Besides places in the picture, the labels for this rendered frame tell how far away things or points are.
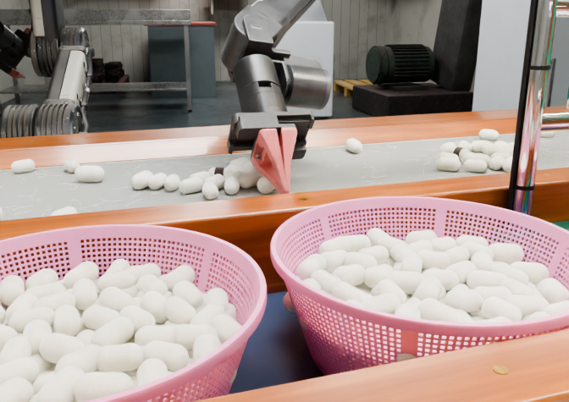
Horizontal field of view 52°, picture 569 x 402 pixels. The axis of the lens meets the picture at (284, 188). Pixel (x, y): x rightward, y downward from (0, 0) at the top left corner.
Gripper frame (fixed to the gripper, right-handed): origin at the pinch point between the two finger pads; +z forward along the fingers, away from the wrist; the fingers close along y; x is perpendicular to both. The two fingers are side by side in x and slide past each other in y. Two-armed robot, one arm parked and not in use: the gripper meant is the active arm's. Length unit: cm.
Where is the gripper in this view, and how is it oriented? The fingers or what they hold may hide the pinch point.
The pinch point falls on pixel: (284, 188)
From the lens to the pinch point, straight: 68.4
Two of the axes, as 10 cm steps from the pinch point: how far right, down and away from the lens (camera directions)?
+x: -2.0, 5.6, 8.1
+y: 9.6, -0.7, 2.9
